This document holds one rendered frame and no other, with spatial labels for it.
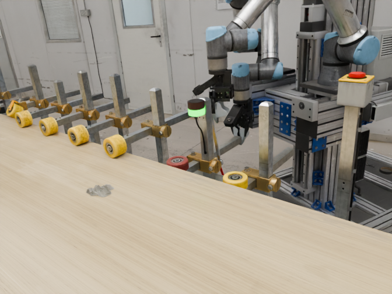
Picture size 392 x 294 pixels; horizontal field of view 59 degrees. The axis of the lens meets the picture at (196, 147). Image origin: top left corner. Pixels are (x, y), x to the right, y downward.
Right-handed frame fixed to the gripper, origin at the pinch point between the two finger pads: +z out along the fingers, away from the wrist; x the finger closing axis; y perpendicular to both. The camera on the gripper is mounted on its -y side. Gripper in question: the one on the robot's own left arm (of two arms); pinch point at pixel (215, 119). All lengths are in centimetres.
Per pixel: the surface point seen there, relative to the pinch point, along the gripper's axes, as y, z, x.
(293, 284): 36, 9, -71
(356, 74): 47, -24, -30
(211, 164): 1.7, 13.2, -13.9
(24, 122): -102, 5, 2
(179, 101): -142, 78, 298
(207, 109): 1.1, -8.0, -11.9
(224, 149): 2.2, 14.3, 3.9
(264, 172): 22.8, 10.8, -21.3
